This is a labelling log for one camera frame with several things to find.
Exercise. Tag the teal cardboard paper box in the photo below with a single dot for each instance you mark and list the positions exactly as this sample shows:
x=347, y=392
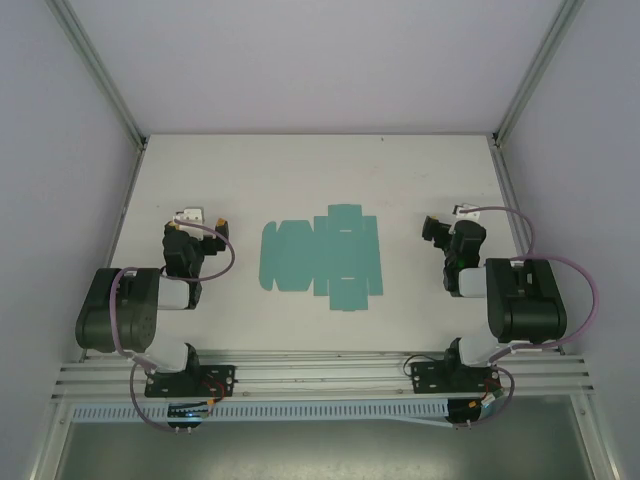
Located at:
x=320, y=260

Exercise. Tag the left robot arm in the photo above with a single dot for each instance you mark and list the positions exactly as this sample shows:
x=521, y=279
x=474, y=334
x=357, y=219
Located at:
x=125, y=310

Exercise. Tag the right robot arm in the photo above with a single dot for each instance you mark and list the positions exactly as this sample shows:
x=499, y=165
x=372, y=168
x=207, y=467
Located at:
x=525, y=305

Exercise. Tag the black round controller box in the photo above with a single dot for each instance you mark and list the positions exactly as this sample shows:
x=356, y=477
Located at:
x=467, y=414
x=185, y=420

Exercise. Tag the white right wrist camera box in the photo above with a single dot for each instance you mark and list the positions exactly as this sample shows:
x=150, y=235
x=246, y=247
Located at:
x=470, y=211

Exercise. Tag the aluminium table side rail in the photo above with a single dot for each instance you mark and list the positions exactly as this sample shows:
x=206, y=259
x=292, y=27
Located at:
x=122, y=215
x=505, y=175

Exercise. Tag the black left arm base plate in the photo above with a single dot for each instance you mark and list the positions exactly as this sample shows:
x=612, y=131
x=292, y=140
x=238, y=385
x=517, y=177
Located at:
x=222, y=375

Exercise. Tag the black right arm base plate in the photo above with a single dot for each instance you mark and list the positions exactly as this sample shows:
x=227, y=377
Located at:
x=425, y=377

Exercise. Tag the aluminium frame post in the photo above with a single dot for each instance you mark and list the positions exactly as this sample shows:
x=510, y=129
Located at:
x=102, y=75
x=534, y=75

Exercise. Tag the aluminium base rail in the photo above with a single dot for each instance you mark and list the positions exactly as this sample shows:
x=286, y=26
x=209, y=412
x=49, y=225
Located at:
x=320, y=375

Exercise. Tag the aluminium frame leg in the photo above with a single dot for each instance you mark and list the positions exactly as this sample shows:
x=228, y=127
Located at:
x=600, y=440
x=50, y=440

